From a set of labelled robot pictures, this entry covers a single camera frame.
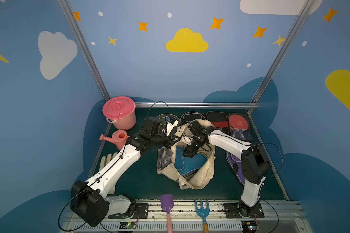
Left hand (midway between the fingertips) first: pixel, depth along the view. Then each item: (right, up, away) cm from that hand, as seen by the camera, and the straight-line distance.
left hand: (182, 138), depth 73 cm
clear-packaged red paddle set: (+46, +5, +38) cm, 60 cm away
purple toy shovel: (-8, -36, +3) cm, 37 cm away
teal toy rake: (+12, -39, 0) cm, 40 cm away
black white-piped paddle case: (+9, +14, +42) cm, 45 cm away
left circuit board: (-27, -43, -2) cm, 51 cm away
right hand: (+6, -8, +17) cm, 20 cm away
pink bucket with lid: (-40, +16, +22) cm, 48 cm away
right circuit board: (+34, -44, -2) cm, 56 cm away
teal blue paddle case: (+2, -17, +10) cm, 19 cm away
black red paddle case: (+31, +11, +41) cm, 52 cm away
